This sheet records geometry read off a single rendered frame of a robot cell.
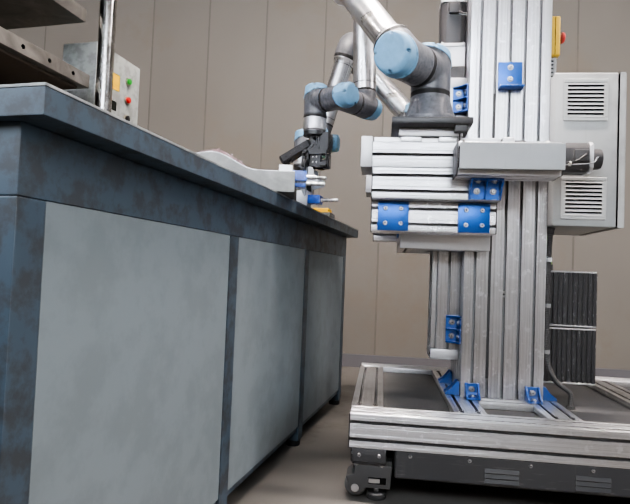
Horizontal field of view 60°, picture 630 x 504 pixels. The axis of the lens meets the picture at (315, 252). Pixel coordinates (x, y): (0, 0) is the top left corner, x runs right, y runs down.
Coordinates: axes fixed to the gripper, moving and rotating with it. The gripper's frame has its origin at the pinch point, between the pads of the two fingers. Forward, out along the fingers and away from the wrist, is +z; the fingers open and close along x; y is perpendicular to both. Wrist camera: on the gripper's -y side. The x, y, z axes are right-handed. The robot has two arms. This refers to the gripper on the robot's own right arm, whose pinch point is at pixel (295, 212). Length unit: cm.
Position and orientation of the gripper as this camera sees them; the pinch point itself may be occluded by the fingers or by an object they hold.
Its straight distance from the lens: 235.4
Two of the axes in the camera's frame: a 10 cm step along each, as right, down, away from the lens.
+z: -0.4, 10.0, -0.4
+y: 9.8, 0.3, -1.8
